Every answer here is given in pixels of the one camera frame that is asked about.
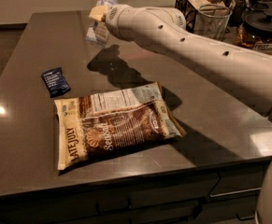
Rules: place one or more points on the dark blue snack bar wrapper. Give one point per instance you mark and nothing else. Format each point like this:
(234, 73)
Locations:
(55, 82)

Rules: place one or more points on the black wire basket organizer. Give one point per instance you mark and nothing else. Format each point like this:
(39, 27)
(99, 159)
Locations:
(189, 8)

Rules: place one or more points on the dark cabinet drawer with handle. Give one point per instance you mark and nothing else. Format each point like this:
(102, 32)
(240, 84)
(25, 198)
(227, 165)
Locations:
(239, 182)

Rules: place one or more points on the glass snack jar black lid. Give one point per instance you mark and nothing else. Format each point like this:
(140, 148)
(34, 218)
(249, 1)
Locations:
(255, 32)

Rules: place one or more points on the clear plastic water bottle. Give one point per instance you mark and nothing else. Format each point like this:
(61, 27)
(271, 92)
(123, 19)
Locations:
(97, 31)

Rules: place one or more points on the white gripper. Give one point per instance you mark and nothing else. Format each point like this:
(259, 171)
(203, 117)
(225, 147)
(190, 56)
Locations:
(114, 19)

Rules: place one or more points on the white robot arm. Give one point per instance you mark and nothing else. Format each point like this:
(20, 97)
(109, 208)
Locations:
(225, 96)

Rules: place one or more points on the brown Late July chip bag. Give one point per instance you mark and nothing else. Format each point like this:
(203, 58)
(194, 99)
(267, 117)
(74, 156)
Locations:
(103, 124)

